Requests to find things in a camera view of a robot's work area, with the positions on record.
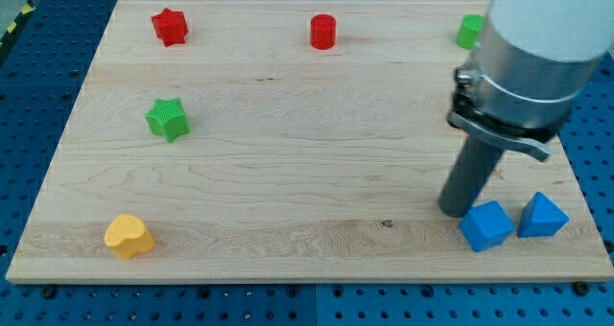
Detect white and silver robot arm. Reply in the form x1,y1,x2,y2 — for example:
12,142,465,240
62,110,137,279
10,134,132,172
448,0,613,161

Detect blue cube block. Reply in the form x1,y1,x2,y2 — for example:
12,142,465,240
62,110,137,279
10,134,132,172
460,201,514,252

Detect blue triangle block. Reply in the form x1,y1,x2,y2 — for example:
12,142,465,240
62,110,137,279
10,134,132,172
517,192,570,238

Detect wooden board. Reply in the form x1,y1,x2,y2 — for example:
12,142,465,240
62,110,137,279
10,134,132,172
7,0,613,285

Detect red cylinder block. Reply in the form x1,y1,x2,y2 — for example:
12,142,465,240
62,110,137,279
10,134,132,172
310,13,337,50

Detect green star block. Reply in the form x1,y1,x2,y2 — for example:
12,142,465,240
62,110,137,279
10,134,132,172
145,98,190,143

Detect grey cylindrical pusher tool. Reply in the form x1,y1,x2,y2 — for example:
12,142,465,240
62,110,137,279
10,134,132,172
437,136,504,218

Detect red star block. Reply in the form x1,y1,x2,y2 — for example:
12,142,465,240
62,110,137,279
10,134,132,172
151,8,189,47

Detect yellow heart block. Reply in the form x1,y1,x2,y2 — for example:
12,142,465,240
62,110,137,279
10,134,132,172
104,214,155,260

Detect green cylinder block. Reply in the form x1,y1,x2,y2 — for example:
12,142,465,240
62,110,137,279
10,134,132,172
455,13,485,50

